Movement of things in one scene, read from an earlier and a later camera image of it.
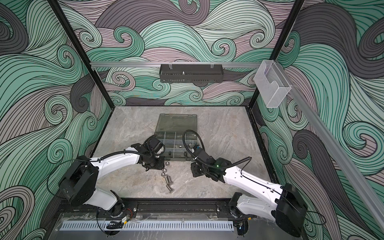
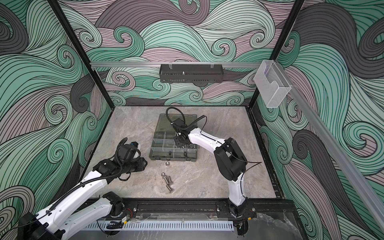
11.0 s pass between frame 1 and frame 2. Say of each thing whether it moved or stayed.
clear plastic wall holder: stayed
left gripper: moved
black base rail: stayed
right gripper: moved
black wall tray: stayed
